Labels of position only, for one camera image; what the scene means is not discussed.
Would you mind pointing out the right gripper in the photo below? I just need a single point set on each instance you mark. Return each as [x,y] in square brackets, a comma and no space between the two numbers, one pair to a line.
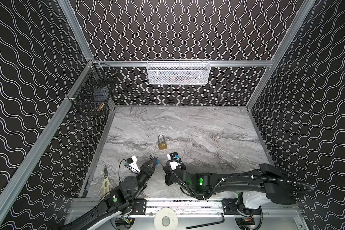
[169,171]

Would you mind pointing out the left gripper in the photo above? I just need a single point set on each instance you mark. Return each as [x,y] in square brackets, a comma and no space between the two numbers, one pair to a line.
[146,168]

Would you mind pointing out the brass padlock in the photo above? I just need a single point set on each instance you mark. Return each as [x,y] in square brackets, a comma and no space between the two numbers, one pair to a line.
[162,145]

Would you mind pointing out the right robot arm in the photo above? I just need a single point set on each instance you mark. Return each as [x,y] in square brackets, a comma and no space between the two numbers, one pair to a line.
[267,180]

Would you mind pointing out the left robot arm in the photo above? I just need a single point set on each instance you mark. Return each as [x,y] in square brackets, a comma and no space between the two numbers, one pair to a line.
[119,200]

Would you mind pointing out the black hex key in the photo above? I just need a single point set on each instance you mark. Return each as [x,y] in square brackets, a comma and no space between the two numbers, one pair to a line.
[208,224]

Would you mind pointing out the white tape roll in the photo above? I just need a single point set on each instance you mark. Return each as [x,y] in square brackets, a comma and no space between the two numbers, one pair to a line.
[166,219]

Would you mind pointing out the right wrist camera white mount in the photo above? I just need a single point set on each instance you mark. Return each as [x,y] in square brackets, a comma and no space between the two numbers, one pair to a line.
[174,160]

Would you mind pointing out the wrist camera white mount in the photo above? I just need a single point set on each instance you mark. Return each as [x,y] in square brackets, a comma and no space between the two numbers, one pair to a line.
[174,160]
[131,163]

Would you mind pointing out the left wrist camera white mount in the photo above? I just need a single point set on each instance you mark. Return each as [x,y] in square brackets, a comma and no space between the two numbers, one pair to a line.
[131,163]

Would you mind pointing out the beige handled scissors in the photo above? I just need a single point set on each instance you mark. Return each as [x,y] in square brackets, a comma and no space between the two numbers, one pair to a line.
[106,186]

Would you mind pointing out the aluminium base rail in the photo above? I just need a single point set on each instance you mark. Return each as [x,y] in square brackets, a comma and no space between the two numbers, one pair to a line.
[184,207]

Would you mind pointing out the black wire wall basket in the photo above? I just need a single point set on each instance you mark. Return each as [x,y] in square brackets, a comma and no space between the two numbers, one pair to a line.
[92,97]

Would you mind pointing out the white mesh wall basket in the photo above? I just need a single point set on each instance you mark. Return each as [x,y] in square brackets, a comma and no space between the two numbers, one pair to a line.
[178,72]

